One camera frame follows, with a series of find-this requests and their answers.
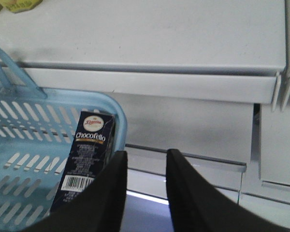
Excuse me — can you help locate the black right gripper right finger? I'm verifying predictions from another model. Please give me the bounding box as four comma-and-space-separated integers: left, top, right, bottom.
166, 149, 288, 232

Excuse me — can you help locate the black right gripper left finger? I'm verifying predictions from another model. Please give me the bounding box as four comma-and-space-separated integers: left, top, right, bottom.
24, 151, 128, 232

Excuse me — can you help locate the blue chocolate cookie box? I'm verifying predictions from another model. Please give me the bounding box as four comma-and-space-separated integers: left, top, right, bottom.
50, 111, 115, 213

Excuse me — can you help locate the light blue plastic basket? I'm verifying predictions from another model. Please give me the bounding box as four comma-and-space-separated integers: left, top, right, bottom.
0, 49, 127, 232

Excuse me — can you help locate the white store shelving unit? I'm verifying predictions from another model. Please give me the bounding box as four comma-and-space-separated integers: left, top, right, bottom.
0, 0, 290, 232

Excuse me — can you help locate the yellow pear drink carton one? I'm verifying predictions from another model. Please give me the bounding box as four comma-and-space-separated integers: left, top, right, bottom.
0, 0, 42, 13

